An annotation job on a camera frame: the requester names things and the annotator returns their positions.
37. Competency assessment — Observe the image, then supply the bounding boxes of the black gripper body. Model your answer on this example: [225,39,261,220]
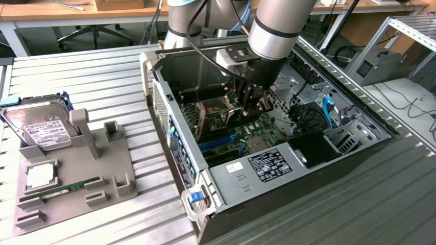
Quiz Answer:
[245,57,291,89]

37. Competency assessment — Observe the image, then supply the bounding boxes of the graphics card with fan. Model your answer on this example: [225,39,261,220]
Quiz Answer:
[196,101,273,142]

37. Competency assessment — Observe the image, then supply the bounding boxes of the metal socket cover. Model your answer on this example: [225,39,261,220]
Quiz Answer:
[220,94,237,109]

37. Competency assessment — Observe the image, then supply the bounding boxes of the CPU socket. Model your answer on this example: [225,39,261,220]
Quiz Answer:
[200,101,225,114]

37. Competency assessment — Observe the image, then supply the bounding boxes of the green motherboard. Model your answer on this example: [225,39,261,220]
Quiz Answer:
[176,83,292,165]

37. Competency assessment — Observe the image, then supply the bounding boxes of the silver chipset heat sink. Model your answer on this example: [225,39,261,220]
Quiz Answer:
[245,136,273,152]

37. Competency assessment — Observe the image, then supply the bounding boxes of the blue plastic retainer bar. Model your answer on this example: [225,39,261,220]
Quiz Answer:
[168,114,177,140]

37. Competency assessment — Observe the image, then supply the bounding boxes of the metal disk bay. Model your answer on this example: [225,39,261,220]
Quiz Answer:
[323,119,377,154]

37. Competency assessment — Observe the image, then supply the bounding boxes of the grey power supply unit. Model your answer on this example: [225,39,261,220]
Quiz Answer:
[207,141,309,208]

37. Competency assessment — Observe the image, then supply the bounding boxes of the grey computer tower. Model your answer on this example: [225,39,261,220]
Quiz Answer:
[353,51,407,87]

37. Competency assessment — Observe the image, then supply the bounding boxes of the open grey PC case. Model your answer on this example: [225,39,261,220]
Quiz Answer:
[139,32,401,245]

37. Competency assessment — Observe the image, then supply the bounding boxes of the black office chair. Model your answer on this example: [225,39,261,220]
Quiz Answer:
[56,23,135,51]

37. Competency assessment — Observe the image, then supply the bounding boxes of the cardboard box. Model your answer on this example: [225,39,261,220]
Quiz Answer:
[93,0,145,12]

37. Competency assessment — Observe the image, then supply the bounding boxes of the grey parts rack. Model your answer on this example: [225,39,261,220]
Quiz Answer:
[12,108,140,237]

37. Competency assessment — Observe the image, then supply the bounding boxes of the hard disk in blue caddy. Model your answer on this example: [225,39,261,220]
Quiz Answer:
[0,92,77,152]

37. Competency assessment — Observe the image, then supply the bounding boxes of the green RAM stick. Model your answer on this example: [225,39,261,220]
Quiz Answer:
[19,176,103,202]

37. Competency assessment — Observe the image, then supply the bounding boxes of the silver CPU chip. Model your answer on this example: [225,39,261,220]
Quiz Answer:
[25,164,57,189]

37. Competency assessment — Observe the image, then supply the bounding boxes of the wooden desk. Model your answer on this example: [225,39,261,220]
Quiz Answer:
[0,0,431,58]

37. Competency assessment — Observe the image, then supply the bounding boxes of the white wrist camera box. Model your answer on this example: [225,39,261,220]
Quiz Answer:
[215,45,256,77]

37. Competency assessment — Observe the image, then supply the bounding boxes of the black power cable bundle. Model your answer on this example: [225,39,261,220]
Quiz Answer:
[288,103,327,133]

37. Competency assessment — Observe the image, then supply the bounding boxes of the blue disk wire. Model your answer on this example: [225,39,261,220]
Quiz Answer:
[321,94,337,130]

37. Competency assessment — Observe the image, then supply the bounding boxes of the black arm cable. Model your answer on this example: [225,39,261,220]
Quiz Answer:
[185,0,245,80]

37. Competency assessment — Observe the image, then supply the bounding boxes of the aluminium frame rack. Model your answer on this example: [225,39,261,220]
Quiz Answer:
[344,14,436,82]

